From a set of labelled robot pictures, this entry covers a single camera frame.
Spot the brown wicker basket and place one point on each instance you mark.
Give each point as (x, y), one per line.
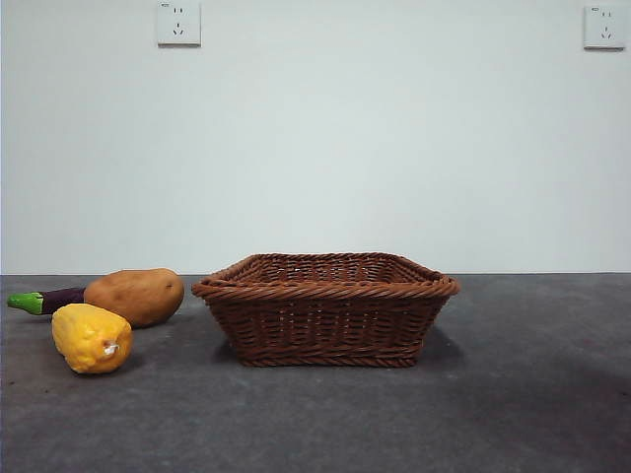
(325, 320)

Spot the purple eggplant with green stem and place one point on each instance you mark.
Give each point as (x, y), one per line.
(59, 298)

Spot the white wall socket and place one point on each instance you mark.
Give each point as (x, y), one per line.
(179, 24)
(604, 28)

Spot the brown potato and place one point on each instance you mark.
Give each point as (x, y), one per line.
(133, 295)

